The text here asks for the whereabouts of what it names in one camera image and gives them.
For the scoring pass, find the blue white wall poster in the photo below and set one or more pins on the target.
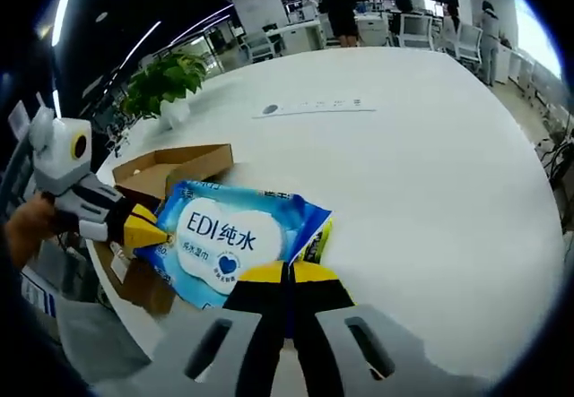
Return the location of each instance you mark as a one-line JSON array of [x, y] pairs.
[[38, 296]]

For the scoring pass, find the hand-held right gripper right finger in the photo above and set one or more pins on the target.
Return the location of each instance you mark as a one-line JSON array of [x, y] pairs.
[[318, 325]]

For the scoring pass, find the green potted plant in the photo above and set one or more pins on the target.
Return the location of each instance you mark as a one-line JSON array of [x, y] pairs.
[[166, 79]]

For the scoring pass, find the white office chair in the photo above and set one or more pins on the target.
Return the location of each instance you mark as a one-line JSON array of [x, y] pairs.
[[417, 31], [470, 43]]

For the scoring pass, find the black green striped pouch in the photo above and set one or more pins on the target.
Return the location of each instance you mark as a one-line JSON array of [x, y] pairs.
[[318, 244]]

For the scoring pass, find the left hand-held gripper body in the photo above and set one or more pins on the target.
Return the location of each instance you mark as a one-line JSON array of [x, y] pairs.
[[58, 155]]

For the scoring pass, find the brown cardboard shoe box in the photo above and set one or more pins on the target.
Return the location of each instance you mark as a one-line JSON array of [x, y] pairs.
[[179, 159]]

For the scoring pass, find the blue wet wipes soft item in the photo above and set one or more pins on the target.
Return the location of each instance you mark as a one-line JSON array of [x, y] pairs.
[[224, 235]]

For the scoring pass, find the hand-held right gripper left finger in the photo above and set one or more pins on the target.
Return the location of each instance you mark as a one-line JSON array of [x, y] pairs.
[[260, 325]]

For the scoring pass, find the person's left hand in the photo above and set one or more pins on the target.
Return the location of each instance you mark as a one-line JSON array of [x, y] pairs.
[[29, 231]]

